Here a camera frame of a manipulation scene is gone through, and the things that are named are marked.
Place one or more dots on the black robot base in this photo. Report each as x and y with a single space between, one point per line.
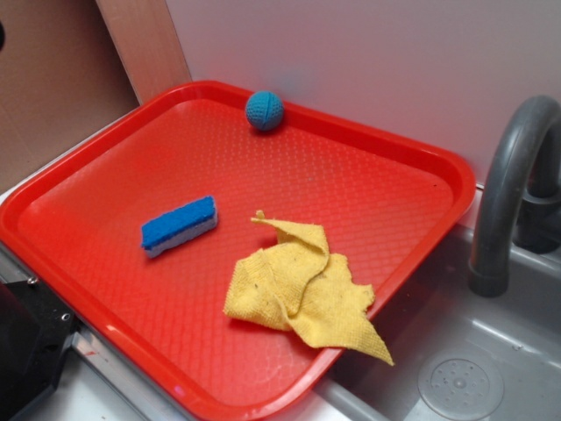
37 328

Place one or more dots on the blue textured ball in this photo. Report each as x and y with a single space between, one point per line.
264 111

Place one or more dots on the yellow cloth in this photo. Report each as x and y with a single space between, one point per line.
300 286

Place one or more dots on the blue and white sponge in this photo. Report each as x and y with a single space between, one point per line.
179 226

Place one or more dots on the red plastic tray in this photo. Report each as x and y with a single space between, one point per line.
384 201

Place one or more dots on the grey plastic sink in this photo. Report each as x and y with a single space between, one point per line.
459 356

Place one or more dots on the grey plastic faucet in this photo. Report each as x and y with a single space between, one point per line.
520 204

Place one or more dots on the brown cardboard panel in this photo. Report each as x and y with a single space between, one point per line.
61 81

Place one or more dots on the wooden post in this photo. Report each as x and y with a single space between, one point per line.
146 41

